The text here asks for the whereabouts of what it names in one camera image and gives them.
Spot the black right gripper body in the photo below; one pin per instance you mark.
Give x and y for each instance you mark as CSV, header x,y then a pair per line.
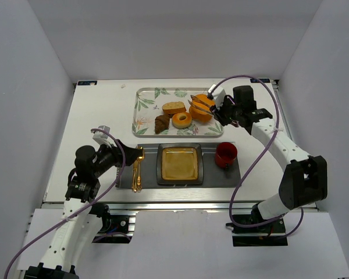
x,y
221,110

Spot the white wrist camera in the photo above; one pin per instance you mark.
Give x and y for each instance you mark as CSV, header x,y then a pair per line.
x,y
217,94
101,136

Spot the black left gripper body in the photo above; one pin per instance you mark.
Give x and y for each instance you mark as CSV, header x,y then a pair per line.
x,y
119,154

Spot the black square plate, tan centre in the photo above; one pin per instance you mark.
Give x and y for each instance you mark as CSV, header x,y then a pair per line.
x,y
179,164

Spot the dark grey placemat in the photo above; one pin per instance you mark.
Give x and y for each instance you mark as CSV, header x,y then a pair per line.
x,y
214,176

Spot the left blue corner label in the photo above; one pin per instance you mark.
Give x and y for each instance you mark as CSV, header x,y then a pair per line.
x,y
86,83

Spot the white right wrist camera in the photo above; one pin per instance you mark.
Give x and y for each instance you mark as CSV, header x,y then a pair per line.
x,y
217,94

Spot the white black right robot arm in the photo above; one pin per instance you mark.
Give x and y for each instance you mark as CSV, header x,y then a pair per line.
x,y
304,178

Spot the right blue corner label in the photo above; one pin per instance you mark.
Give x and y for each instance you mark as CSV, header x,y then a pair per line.
x,y
260,80

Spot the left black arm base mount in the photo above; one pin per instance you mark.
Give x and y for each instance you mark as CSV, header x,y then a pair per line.
x,y
117,224

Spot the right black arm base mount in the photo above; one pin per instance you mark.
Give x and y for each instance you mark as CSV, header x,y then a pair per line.
x,y
273,234

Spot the gold knife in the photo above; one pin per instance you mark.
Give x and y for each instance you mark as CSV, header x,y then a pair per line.
x,y
135,175

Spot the orange ring bagel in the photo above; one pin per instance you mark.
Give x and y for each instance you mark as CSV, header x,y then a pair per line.
x,y
182,120

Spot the round orange bun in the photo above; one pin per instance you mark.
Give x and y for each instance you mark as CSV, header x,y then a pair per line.
x,y
199,115

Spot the floral leaf-pattern serving tray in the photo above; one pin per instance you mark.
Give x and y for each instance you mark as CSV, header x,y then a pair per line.
x,y
148,105

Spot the red cup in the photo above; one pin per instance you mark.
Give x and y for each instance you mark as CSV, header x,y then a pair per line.
x,y
226,154

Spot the dark brown croissant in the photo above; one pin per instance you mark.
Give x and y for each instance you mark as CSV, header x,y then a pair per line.
x,y
161,123

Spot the sliced bread loaf piece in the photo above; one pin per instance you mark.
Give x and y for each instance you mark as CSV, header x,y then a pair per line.
x,y
172,108

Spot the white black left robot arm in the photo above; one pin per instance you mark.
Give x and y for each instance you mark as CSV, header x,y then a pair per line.
x,y
82,216

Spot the blue corner label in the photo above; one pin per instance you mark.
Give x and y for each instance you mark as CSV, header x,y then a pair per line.
x,y
86,83
260,80

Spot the silver metal tongs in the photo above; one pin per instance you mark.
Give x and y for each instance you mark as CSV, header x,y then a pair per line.
x,y
201,102

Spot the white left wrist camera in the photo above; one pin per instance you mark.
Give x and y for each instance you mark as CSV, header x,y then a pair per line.
x,y
101,136

